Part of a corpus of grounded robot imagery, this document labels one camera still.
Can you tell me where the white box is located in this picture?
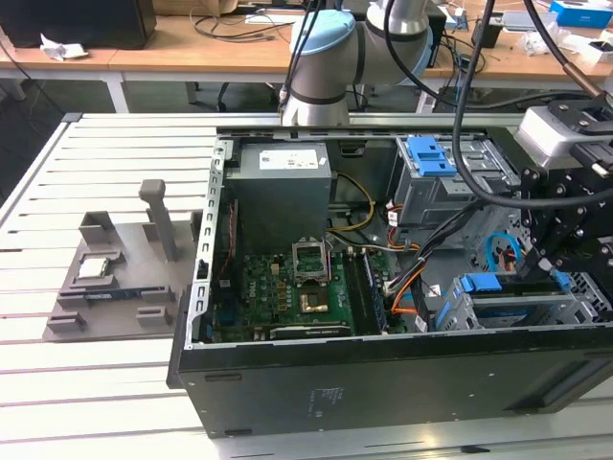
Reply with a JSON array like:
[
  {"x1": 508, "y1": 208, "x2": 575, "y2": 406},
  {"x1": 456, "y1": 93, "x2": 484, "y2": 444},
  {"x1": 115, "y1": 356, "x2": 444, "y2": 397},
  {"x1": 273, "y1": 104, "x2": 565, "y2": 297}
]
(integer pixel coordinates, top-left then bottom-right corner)
[{"x1": 572, "y1": 37, "x2": 613, "y2": 64}]

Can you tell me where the blue bay latch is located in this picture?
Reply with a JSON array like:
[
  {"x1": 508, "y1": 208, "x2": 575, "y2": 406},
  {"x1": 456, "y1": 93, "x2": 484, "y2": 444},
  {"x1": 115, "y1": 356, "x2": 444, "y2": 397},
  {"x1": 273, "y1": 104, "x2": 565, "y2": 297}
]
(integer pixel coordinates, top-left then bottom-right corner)
[{"x1": 406, "y1": 137, "x2": 456, "y2": 177}]

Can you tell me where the black camera cable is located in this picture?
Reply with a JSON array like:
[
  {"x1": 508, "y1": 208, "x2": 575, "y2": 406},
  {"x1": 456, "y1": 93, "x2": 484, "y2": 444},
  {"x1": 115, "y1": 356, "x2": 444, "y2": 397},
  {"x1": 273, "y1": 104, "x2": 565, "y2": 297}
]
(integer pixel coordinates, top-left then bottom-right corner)
[{"x1": 522, "y1": 0, "x2": 603, "y2": 101}]

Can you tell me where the crumpled white paper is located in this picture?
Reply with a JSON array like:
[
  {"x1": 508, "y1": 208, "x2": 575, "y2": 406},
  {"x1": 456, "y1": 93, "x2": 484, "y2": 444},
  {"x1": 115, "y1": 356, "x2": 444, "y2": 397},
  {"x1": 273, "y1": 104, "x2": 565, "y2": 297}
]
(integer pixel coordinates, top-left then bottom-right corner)
[{"x1": 40, "y1": 32, "x2": 90, "y2": 62}]

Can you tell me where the dark RAM stick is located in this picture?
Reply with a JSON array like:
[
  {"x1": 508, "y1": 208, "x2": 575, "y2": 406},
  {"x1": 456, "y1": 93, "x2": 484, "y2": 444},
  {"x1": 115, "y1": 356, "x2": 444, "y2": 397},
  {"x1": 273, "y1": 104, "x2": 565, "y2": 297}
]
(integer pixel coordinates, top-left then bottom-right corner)
[{"x1": 84, "y1": 287, "x2": 164, "y2": 301}]

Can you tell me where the grey flat tray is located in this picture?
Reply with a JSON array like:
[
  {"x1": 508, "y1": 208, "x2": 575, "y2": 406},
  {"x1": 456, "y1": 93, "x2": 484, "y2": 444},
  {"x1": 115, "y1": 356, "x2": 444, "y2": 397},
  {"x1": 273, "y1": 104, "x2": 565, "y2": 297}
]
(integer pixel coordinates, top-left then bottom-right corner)
[{"x1": 502, "y1": 10, "x2": 559, "y2": 33}]

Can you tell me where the blue cardboard box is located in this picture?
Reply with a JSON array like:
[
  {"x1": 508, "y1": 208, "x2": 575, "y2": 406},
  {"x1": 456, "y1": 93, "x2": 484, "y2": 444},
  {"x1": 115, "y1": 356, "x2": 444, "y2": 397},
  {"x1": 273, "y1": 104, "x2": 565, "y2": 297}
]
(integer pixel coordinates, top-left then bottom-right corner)
[{"x1": 548, "y1": 0, "x2": 613, "y2": 28}]

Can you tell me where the black case fan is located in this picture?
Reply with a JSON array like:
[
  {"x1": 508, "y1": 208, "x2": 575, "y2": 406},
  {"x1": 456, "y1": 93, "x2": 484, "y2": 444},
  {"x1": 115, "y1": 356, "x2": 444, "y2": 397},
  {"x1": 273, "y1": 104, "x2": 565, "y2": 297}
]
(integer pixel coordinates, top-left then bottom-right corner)
[{"x1": 213, "y1": 198, "x2": 240, "y2": 308}]

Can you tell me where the black cable bundle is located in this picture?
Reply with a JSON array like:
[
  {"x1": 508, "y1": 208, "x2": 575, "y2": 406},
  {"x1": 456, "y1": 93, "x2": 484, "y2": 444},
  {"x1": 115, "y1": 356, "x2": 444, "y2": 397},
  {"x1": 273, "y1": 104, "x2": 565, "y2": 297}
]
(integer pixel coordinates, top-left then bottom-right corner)
[{"x1": 382, "y1": 198, "x2": 485, "y2": 294}]

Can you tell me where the CPU socket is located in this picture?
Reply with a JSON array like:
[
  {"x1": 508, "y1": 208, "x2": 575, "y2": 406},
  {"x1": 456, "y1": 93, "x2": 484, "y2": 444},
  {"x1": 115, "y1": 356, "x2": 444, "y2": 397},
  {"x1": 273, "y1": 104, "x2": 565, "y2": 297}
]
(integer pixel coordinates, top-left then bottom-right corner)
[{"x1": 296, "y1": 286, "x2": 332, "y2": 316}]

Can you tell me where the grey parts rack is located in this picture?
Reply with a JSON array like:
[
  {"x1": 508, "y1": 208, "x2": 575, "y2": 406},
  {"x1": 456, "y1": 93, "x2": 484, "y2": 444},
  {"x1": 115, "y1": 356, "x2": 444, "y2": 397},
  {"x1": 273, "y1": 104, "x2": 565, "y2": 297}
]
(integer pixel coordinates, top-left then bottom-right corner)
[{"x1": 42, "y1": 179, "x2": 202, "y2": 342}]

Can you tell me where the grey power supply unit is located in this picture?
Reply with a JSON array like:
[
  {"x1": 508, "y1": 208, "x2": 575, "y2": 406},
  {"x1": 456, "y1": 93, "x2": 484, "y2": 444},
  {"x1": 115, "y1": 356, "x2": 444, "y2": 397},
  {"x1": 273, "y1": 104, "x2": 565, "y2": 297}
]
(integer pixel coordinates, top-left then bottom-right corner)
[{"x1": 223, "y1": 142, "x2": 334, "y2": 250}]

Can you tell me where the hard disk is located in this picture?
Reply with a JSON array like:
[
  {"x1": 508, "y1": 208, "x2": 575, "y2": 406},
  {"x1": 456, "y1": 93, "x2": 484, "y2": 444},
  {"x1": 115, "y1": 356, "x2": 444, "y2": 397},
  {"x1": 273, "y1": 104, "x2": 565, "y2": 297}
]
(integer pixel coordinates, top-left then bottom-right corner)
[{"x1": 444, "y1": 271, "x2": 572, "y2": 332}]

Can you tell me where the thin black base cable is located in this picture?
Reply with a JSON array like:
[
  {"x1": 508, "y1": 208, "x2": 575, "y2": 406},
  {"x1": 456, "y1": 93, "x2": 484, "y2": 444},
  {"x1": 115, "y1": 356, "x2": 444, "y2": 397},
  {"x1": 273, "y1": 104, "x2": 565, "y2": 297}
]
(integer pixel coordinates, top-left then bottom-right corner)
[{"x1": 278, "y1": 0, "x2": 331, "y2": 115}]

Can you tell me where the wooden desk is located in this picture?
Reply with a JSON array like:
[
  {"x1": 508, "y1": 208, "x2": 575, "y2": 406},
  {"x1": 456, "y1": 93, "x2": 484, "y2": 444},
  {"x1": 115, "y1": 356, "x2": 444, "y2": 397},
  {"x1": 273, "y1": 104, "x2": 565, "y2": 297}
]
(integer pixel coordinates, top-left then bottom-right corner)
[{"x1": 0, "y1": 0, "x2": 613, "y2": 114}]

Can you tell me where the blue SATA wire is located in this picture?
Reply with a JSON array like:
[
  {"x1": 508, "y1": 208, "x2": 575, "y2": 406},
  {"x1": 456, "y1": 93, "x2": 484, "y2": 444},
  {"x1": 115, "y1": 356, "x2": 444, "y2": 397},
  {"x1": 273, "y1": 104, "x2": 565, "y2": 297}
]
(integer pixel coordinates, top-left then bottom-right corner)
[{"x1": 486, "y1": 231, "x2": 524, "y2": 275}]

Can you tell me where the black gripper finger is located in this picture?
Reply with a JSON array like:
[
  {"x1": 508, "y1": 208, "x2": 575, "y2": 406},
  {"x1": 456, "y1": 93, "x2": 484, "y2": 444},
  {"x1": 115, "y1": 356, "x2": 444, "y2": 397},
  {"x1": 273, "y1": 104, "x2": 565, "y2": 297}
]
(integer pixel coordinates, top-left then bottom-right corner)
[
  {"x1": 538, "y1": 205, "x2": 607, "y2": 274},
  {"x1": 515, "y1": 165, "x2": 571, "y2": 284}
]

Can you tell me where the black PC case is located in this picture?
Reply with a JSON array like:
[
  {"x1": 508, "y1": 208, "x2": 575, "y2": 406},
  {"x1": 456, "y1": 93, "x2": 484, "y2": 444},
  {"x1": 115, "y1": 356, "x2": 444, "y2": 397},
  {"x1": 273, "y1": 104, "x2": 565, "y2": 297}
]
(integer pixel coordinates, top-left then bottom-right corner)
[{"x1": 165, "y1": 125, "x2": 613, "y2": 440}]

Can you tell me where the large black box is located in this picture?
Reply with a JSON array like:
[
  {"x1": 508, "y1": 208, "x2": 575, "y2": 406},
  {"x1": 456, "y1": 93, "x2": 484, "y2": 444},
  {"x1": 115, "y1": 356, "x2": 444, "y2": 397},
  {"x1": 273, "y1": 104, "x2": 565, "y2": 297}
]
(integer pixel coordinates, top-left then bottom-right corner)
[{"x1": 0, "y1": 0, "x2": 157, "y2": 51}]

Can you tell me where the red and black fan wire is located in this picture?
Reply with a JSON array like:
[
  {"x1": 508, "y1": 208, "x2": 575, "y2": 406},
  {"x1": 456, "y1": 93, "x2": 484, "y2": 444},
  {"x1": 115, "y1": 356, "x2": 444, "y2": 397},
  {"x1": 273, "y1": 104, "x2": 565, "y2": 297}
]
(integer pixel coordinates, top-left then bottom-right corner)
[{"x1": 215, "y1": 200, "x2": 239, "y2": 284}]

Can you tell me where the green motherboard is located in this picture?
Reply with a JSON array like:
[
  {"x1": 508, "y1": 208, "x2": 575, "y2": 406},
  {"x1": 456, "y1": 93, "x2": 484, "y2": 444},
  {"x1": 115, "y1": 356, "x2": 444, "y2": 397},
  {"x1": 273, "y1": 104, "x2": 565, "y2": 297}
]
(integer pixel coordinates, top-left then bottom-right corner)
[{"x1": 210, "y1": 248, "x2": 408, "y2": 344}]

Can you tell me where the small black box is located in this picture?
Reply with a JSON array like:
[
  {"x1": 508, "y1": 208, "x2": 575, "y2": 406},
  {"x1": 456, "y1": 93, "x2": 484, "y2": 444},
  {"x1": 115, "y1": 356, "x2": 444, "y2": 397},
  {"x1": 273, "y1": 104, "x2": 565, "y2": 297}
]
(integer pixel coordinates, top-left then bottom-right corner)
[{"x1": 471, "y1": 21, "x2": 504, "y2": 49}]

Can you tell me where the installed RAM stick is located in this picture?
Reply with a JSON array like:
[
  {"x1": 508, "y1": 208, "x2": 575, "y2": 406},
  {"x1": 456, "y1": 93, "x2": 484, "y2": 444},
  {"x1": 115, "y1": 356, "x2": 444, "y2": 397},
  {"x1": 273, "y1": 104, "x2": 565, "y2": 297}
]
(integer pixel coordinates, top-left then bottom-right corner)
[{"x1": 362, "y1": 251, "x2": 389, "y2": 333}]

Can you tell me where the RAM slot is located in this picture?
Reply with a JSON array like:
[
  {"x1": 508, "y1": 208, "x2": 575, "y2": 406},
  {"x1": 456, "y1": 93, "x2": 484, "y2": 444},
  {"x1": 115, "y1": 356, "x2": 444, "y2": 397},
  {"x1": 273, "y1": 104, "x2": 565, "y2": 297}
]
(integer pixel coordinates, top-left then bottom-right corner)
[{"x1": 344, "y1": 252, "x2": 374, "y2": 336}]

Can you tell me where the orange wire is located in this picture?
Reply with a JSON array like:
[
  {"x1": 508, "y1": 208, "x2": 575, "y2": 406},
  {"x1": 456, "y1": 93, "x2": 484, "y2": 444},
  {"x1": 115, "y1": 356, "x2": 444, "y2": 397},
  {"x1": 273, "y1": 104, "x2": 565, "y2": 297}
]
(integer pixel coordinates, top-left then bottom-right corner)
[{"x1": 390, "y1": 275, "x2": 430, "y2": 316}]

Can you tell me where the black speaker box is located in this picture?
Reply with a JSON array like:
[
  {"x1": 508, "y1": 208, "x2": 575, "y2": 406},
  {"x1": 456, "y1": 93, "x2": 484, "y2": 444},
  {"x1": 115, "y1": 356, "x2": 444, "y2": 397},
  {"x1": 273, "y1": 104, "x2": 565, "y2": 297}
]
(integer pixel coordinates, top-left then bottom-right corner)
[{"x1": 427, "y1": 16, "x2": 449, "y2": 67}]

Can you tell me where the grey disk bay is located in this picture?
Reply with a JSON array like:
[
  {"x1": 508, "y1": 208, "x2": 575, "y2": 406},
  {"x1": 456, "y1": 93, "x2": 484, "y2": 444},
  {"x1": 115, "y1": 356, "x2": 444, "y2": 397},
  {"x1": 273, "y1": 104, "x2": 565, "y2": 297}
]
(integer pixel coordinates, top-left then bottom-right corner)
[{"x1": 433, "y1": 270, "x2": 600, "y2": 332}]

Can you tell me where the black graphics card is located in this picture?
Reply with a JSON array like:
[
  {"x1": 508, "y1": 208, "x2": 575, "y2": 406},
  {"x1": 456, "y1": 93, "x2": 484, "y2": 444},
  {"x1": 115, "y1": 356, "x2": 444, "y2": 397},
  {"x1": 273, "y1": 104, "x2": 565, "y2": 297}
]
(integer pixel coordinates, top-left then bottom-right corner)
[{"x1": 270, "y1": 323, "x2": 353, "y2": 342}]

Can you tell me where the yellow wire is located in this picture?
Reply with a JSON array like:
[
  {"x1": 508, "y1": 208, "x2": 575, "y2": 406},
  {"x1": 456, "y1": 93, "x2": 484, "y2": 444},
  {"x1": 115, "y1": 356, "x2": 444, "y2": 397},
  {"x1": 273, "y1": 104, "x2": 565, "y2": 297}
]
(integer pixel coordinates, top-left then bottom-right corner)
[{"x1": 329, "y1": 172, "x2": 375, "y2": 234}]

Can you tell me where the crumpled clear plastic bag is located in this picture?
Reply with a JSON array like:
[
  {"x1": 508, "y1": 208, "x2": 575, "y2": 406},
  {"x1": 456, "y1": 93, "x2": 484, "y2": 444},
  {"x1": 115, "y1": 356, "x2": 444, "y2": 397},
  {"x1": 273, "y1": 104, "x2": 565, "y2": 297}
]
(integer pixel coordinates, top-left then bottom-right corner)
[{"x1": 519, "y1": 21, "x2": 574, "y2": 58}]

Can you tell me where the silver CPU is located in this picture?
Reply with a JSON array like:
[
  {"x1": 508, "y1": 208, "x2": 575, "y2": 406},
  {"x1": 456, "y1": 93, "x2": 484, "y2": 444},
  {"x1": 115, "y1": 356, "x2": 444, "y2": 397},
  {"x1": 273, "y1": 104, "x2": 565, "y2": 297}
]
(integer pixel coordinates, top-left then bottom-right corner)
[{"x1": 78, "y1": 258, "x2": 114, "y2": 280}]

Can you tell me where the metal socket cover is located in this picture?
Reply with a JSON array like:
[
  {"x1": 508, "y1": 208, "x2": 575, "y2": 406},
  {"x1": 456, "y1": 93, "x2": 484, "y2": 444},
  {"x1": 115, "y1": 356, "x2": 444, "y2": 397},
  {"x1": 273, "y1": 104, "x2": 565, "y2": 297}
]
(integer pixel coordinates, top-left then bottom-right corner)
[{"x1": 291, "y1": 238, "x2": 332, "y2": 287}]

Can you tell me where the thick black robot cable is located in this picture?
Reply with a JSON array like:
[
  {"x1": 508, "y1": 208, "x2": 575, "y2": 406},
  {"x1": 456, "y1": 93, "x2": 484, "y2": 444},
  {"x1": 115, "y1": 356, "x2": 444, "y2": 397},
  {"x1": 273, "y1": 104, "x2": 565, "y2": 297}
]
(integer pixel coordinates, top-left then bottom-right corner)
[{"x1": 452, "y1": 0, "x2": 526, "y2": 211}]

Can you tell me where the grey optical drive bay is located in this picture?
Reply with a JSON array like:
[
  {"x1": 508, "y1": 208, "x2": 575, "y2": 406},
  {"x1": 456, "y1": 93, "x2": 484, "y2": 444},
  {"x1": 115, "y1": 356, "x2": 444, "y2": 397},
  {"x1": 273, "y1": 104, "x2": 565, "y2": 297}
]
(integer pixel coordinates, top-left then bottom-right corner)
[{"x1": 387, "y1": 136, "x2": 521, "y2": 229}]

